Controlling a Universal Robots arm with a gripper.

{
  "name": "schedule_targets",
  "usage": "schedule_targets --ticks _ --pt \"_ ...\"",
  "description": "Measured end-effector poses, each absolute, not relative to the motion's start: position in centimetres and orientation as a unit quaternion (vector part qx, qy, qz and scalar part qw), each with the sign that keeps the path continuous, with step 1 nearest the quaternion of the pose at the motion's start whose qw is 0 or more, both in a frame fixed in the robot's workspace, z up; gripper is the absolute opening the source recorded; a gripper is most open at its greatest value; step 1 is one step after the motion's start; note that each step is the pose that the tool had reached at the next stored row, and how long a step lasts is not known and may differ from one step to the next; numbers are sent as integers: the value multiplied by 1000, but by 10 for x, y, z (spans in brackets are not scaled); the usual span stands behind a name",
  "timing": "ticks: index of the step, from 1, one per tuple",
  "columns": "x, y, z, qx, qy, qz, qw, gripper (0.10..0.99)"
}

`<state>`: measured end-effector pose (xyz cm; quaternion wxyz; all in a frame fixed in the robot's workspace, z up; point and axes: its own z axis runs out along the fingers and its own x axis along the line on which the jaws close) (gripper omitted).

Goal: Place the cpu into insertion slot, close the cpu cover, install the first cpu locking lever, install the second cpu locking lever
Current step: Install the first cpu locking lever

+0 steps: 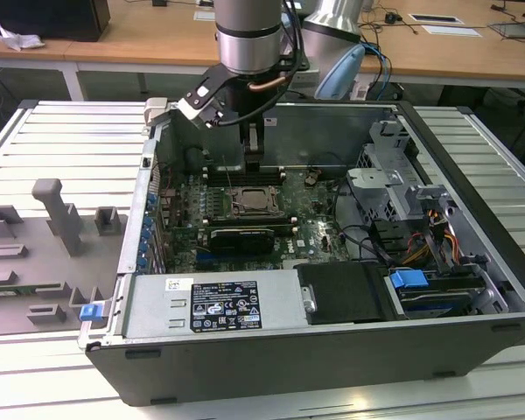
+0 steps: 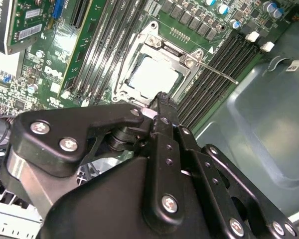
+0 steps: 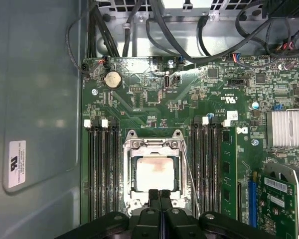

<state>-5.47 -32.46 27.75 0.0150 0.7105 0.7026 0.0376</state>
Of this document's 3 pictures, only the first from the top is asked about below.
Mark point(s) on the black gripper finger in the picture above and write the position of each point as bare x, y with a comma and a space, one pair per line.
251, 166

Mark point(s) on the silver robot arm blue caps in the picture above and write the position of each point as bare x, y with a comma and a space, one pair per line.
249, 44

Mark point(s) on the black RAM slot bank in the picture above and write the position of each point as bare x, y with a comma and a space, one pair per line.
271, 178
254, 221

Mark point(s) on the CPU socket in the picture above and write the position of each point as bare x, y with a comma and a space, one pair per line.
245, 212

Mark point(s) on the black graphics card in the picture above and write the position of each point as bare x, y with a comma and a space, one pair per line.
240, 240

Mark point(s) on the grey plastic case latch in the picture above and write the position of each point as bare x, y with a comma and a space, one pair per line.
155, 111

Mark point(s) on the green motherboard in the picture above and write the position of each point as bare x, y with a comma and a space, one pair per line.
319, 232

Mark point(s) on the small white adapter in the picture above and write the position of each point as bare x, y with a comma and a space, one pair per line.
359, 91

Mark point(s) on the silver disk bay cage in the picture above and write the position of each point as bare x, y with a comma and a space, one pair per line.
376, 184

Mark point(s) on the wooden desk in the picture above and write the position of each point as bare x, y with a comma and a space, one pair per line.
114, 48

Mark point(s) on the black power supply label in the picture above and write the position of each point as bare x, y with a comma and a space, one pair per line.
225, 306

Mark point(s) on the black plastic air shroud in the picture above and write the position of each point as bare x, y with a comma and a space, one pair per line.
345, 293

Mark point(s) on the silver power supply unit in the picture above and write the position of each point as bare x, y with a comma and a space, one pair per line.
157, 306

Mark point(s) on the small black adapter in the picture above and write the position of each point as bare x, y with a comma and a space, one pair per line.
394, 18

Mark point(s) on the grey parts rack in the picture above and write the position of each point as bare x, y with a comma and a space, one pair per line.
92, 262

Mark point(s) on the hard disk in blue carrier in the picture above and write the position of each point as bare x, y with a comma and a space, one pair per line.
407, 279

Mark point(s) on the dark grey PC case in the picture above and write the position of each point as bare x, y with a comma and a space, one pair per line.
289, 367

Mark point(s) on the black box on desk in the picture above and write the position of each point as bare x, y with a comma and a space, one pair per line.
48, 17

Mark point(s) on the white paper sheet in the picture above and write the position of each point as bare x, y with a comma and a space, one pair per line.
450, 30

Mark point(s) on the blue plastic latch clip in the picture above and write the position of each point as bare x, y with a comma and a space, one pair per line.
89, 312

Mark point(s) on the crumpled white paper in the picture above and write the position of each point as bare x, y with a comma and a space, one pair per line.
19, 40

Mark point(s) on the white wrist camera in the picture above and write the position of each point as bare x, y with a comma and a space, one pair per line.
188, 107

